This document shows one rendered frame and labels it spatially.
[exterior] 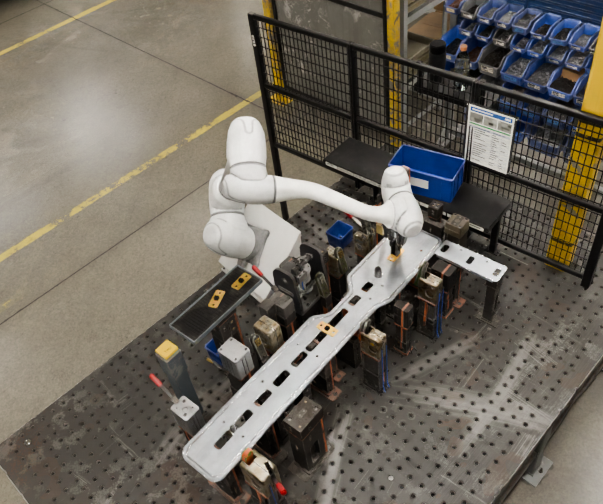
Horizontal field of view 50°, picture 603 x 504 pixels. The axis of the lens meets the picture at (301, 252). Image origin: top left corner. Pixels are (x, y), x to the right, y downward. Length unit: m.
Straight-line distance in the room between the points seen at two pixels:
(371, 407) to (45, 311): 2.43
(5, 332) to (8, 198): 1.36
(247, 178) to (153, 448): 1.14
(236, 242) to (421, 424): 1.09
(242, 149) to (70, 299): 2.32
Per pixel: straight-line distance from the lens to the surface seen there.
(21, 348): 4.29
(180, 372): 2.47
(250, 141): 2.35
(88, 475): 2.78
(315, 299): 2.67
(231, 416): 2.37
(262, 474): 2.18
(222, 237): 2.83
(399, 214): 2.33
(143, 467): 2.72
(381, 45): 4.53
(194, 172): 5.02
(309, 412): 2.30
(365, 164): 3.18
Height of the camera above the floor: 3.01
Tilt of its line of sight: 46 degrees down
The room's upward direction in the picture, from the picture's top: 9 degrees counter-clockwise
